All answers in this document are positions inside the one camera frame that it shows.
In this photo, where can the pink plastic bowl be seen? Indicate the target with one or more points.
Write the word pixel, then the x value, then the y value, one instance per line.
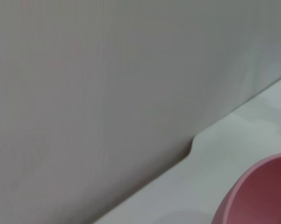
pixel 259 196

